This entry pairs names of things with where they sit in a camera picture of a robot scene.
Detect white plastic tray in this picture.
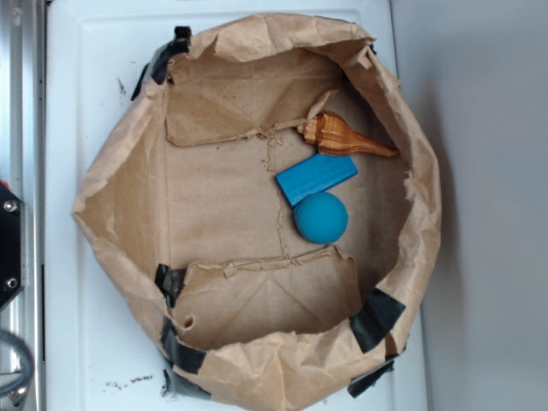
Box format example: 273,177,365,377
45,1,427,410

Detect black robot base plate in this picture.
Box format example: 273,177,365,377
1,180,26,311

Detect blue foam ball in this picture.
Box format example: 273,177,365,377
294,192,348,244

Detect grey cable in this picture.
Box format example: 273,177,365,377
0,329,34,407

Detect blue wooden block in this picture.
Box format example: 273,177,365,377
275,153,358,208

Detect brown striped conch shell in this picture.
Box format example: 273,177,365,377
296,111,399,157

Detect brown paper bag tray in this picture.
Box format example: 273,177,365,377
73,13,442,410

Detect aluminium frame rail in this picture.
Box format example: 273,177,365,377
1,1,46,410

